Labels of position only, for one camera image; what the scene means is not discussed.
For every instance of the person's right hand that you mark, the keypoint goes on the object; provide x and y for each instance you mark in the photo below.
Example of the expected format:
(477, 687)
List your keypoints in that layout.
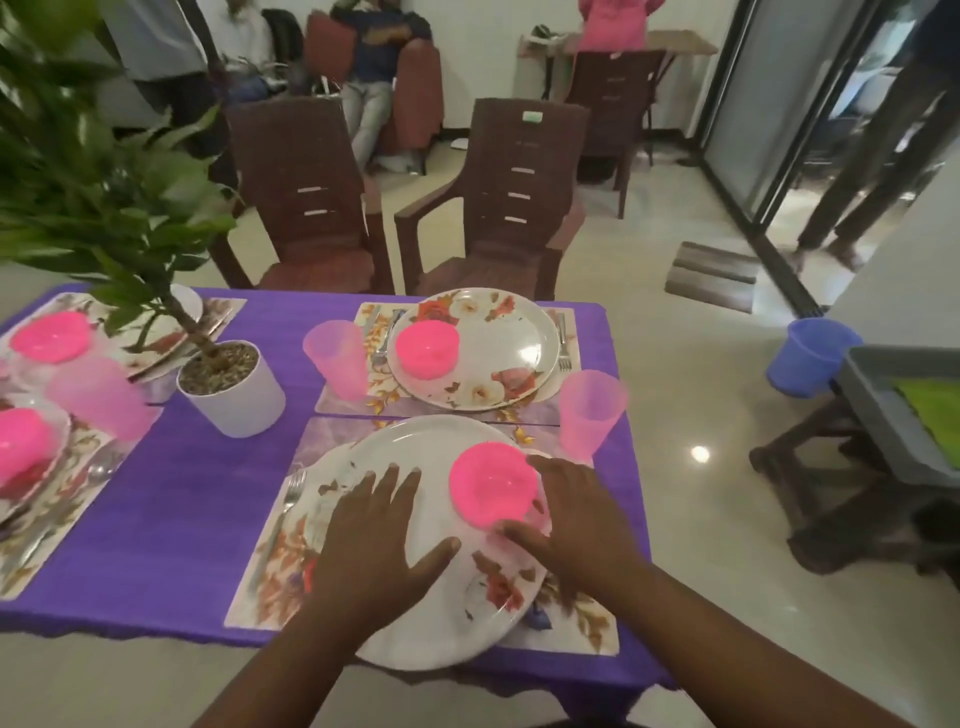
(585, 540)

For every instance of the person's left hand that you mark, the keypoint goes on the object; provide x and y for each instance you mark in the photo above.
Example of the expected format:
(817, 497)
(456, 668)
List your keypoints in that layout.
(375, 562)

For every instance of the steel fork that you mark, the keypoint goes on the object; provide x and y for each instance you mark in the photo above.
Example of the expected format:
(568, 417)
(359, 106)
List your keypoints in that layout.
(289, 495)
(565, 352)

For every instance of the steel spoon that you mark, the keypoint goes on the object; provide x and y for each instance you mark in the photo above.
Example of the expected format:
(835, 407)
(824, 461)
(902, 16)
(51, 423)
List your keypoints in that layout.
(101, 469)
(379, 356)

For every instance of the steel table knife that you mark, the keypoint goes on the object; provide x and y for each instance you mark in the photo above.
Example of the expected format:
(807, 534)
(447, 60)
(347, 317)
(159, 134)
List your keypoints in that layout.
(45, 532)

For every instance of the person's right forearm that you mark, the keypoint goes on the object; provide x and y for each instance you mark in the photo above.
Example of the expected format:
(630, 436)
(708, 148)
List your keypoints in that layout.
(750, 660)

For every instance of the purple cloth table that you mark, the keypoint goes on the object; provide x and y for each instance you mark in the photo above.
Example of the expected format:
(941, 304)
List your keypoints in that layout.
(187, 510)

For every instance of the green plant with white pot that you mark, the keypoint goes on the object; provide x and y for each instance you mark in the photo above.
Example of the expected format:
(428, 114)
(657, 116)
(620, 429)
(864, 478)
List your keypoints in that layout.
(240, 397)

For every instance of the blue waste bin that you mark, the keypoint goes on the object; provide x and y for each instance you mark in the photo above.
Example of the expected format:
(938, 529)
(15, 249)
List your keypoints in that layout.
(810, 360)

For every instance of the brown plastic chair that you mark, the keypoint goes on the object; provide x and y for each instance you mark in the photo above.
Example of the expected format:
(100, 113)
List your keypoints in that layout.
(615, 82)
(495, 262)
(300, 150)

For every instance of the grey striped doormat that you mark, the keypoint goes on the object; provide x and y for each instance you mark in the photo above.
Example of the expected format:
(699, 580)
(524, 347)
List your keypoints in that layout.
(712, 277)

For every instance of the grey plastic tray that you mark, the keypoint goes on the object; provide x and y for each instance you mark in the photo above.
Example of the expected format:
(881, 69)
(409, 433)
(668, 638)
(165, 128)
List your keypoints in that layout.
(877, 420)

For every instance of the green cloth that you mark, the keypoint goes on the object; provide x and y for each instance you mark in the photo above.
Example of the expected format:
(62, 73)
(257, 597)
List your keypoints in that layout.
(934, 420)

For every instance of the red sofa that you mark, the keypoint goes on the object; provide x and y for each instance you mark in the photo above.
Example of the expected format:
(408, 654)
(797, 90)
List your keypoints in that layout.
(416, 97)

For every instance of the wooden folding table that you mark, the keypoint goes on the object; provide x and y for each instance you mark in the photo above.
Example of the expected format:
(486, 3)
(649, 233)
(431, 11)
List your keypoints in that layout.
(690, 41)

